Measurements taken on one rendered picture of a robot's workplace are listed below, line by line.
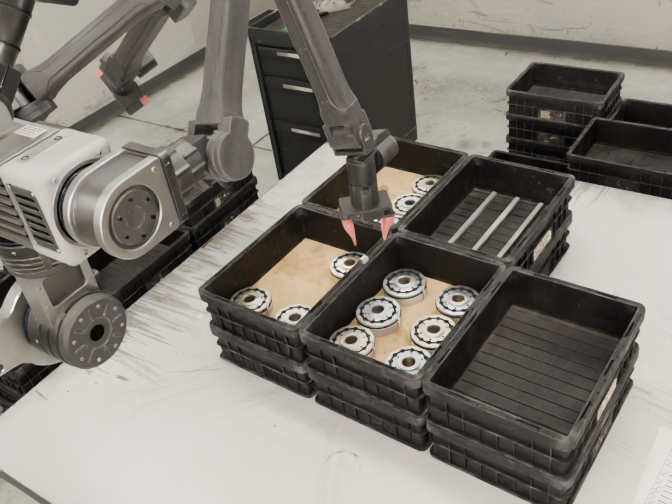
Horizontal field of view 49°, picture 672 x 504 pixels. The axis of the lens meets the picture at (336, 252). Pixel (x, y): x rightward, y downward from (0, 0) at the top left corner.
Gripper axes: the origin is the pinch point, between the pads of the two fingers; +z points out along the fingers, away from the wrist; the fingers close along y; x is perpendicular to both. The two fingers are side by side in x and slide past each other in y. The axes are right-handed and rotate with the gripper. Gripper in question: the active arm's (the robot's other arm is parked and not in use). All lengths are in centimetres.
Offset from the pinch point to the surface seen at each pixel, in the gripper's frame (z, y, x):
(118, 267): 69, 82, -108
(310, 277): 23.4, 13.2, -20.6
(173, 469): 37, 51, 19
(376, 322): 20.4, 1.0, 3.9
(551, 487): 29, -22, 48
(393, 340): 23.3, -1.8, 7.5
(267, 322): 14.2, 24.6, 3.9
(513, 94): 46, -85, -143
